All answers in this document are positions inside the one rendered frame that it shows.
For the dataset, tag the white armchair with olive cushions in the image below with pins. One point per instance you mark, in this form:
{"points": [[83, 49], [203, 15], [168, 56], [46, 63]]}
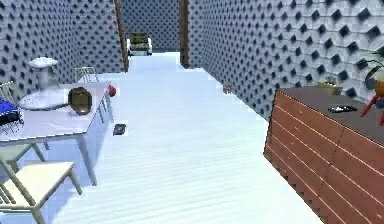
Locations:
{"points": [[139, 45]]}

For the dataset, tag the brown wooden door frame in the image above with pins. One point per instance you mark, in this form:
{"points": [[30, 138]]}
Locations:
{"points": [[184, 33]]}

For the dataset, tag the white table lamp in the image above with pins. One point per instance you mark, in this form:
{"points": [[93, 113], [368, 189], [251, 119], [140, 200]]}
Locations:
{"points": [[43, 78]]}

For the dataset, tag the small olive green box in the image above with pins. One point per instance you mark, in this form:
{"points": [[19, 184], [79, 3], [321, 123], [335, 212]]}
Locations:
{"points": [[329, 88]]}

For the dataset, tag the dark olive round vase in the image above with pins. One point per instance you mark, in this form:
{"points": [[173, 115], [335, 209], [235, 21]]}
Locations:
{"points": [[80, 100]]}

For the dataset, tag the white dining table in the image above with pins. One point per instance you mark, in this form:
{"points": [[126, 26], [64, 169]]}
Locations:
{"points": [[56, 123]]}

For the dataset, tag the brown wooden dresser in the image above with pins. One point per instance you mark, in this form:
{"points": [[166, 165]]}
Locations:
{"points": [[326, 156]]}

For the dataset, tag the red-legged potted house plant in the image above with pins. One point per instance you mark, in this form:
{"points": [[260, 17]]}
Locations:
{"points": [[376, 96]]}

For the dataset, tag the small brown floor object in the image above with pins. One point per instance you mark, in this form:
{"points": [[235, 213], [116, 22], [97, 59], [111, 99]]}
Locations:
{"points": [[228, 87]]}

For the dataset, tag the cream wooden chair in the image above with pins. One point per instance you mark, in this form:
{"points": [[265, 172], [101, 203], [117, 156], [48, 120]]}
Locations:
{"points": [[8, 90], [31, 181], [15, 151], [86, 73]]}

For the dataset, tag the small black flat box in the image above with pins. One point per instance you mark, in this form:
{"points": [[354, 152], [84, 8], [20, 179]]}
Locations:
{"points": [[119, 129]]}

